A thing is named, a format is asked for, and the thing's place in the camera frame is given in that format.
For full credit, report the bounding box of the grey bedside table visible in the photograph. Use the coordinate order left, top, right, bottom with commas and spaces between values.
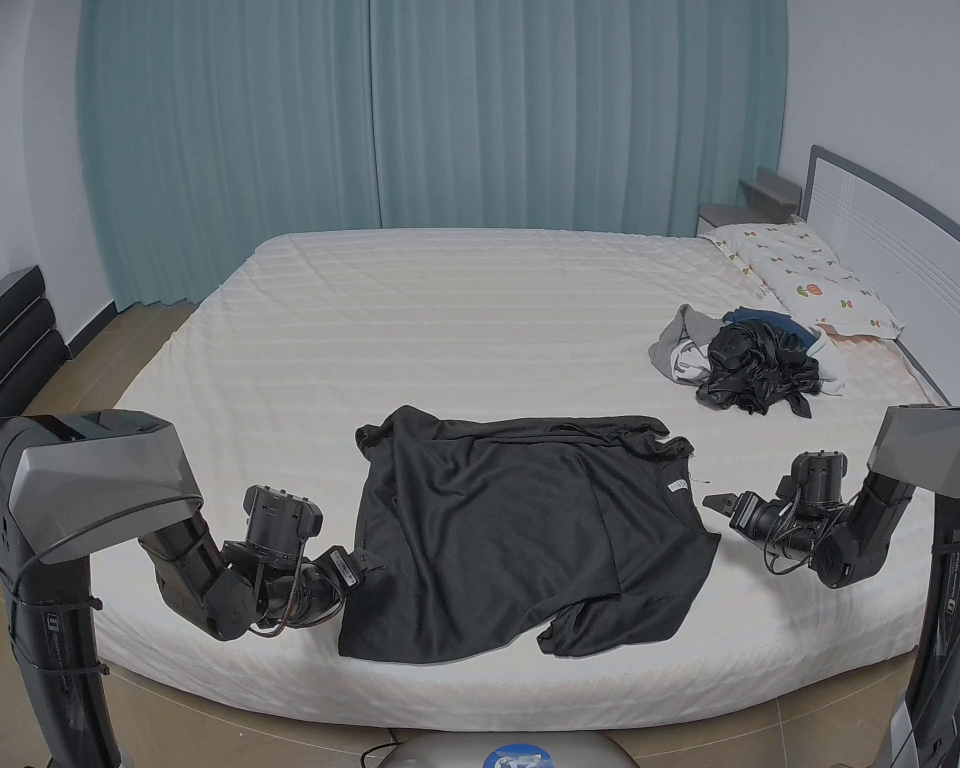
697, 166, 804, 237

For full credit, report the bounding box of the white printed pillow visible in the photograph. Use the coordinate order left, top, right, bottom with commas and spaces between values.
701, 217, 905, 339

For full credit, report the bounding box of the black chest of drawers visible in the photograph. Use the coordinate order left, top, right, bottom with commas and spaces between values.
0, 264, 70, 410

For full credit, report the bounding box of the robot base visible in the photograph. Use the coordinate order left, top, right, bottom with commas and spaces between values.
375, 731, 631, 768

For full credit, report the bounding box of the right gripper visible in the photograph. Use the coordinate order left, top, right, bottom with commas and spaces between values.
702, 490, 790, 546

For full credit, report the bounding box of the pile of clothes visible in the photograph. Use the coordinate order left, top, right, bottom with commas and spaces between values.
648, 303, 849, 420

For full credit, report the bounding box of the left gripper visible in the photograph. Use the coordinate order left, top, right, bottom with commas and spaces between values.
318, 547, 389, 599

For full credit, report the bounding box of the blue-green curtain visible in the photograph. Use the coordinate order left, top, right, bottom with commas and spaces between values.
75, 0, 387, 309
371, 0, 792, 237

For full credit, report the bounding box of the black T-shirt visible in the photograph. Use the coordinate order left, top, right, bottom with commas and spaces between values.
337, 405, 723, 665

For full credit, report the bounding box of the bed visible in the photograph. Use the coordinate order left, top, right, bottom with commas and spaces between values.
90, 144, 960, 732

